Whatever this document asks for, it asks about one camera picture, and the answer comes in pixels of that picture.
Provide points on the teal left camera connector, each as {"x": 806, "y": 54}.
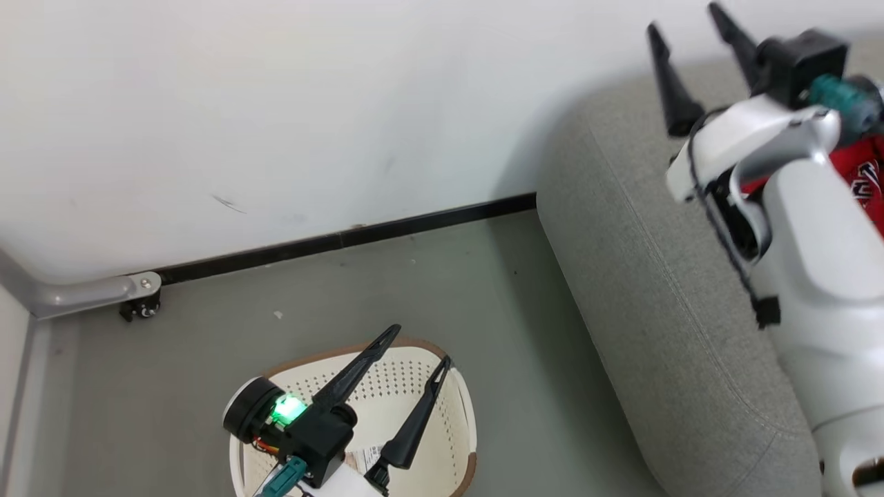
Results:
{"x": 283, "y": 476}

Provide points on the black caster wheel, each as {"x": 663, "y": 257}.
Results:
{"x": 141, "y": 307}

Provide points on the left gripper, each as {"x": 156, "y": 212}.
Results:
{"x": 248, "y": 411}

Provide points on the white barcode label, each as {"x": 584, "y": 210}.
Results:
{"x": 364, "y": 457}

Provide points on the teal right camera connector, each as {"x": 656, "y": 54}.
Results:
{"x": 842, "y": 100}

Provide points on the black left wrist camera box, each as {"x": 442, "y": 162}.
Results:
{"x": 321, "y": 435}

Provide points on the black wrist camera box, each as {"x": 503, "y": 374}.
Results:
{"x": 801, "y": 65}
{"x": 321, "y": 435}

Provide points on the red sports jersey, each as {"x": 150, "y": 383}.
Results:
{"x": 860, "y": 155}

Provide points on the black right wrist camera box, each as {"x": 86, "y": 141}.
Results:
{"x": 801, "y": 65}

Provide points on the grey fabric sofa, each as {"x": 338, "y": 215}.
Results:
{"x": 656, "y": 290}

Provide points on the cream laundry basket brown rim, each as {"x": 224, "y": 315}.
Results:
{"x": 400, "y": 376}

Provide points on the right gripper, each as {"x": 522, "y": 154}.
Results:
{"x": 746, "y": 131}

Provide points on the teal camera connector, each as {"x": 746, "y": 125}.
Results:
{"x": 283, "y": 476}
{"x": 842, "y": 100}

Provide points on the grey metal frame rail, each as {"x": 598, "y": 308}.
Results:
{"x": 76, "y": 297}

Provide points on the black baseboard strip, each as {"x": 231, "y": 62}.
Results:
{"x": 345, "y": 239}

